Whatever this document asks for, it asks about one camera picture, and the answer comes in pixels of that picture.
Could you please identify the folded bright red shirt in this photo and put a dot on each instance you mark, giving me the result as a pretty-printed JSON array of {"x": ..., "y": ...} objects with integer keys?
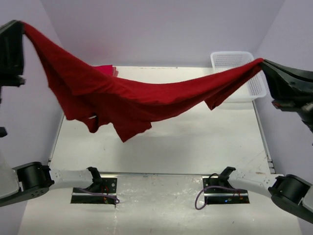
[{"x": 105, "y": 69}]

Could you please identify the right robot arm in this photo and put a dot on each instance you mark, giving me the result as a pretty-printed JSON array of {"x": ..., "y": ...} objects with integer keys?
[{"x": 289, "y": 192}]

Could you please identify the dark red t shirt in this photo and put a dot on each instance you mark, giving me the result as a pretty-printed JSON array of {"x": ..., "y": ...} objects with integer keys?
[{"x": 97, "y": 99}]

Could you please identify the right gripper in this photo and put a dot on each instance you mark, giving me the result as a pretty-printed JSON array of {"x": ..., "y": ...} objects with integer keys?
[{"x": 290, "y": 88}]

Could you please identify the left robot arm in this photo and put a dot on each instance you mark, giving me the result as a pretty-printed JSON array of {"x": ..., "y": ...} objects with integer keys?
[{"x": 32, "y": 180}]

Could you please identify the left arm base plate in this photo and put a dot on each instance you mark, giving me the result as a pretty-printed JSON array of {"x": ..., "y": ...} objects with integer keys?
[{"x": 107, "y": 185}]

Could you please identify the folded light red shirt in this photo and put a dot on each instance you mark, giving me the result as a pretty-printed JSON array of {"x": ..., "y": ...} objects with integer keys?
[{"x": 114, "y": 71}]

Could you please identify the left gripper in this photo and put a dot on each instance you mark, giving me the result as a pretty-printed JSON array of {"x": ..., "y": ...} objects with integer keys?
[{"x": 11, "y": 53}]

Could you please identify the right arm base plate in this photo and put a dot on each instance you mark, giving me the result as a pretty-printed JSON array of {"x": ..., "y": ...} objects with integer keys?
[{"x": 214, "y": 181}]

